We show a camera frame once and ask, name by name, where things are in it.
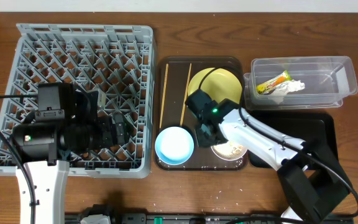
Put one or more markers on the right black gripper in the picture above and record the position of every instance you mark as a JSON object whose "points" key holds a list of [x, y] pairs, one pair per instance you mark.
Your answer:
{"points": [[205, 137]]}

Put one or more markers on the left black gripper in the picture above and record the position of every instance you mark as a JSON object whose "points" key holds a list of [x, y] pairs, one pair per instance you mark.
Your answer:
{"points": [[119, 128]]}

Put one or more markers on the yellow plate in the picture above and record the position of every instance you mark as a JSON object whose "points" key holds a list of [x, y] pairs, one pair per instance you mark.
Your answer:
{"points": [[219, 85]]}

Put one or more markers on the white bowl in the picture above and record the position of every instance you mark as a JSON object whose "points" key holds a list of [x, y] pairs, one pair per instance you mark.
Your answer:
{"points": [[232, 158]]}

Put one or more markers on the blue bowl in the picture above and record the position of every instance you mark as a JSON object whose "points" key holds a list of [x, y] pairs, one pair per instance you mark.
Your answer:
{"points": [[174, 145]]}

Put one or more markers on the yellow green snack wrapper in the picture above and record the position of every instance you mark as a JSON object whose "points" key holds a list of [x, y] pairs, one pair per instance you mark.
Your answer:
{"points": [[269, 85]]}

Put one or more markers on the white tissue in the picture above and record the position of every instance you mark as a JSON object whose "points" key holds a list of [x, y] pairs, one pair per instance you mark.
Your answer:
{"points": [[283, 89]]}

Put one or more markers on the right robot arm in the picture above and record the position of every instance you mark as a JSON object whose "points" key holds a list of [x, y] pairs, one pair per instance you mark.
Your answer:
{"points": [[311, 177]]}

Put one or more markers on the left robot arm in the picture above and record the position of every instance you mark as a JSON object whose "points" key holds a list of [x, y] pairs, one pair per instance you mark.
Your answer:
{"points": [[65, 121]]}

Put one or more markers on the grey dishwasher rack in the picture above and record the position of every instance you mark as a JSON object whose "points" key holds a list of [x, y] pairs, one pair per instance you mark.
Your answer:
{"points": [[119, 60]]}

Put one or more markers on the black waste tray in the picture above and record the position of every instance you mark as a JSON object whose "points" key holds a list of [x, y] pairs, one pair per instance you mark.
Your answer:
{"points": [[307, 126]]}

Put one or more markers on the rice and nut scraps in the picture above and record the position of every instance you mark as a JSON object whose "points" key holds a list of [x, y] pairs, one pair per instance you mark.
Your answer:
{"points": [[229, 149]]}

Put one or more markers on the dark brown serving tray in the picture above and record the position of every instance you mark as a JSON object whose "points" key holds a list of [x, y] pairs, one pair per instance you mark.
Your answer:
{"points": [[202, 159]]}

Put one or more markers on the clear plastic bin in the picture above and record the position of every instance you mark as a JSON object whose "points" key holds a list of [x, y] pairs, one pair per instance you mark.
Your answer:
{"points": [[326, 81]]}

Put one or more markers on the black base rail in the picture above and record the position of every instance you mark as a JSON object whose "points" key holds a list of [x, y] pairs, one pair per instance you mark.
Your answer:
{"points": [[106, 214]]}

